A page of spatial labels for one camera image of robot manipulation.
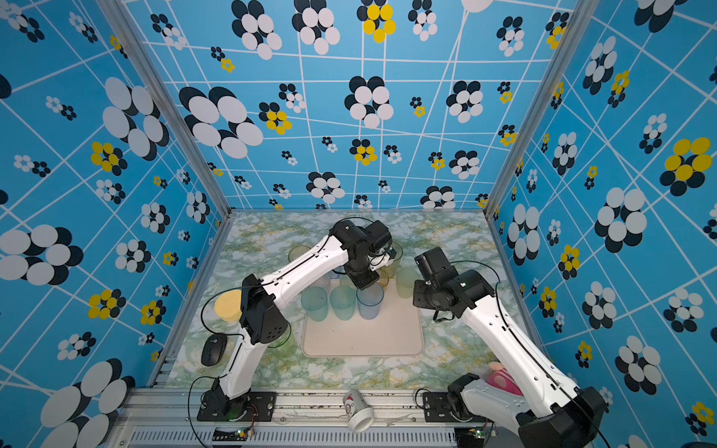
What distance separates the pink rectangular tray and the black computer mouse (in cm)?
25

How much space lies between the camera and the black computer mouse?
822 mm

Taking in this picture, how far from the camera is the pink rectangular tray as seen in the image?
841 millimetres
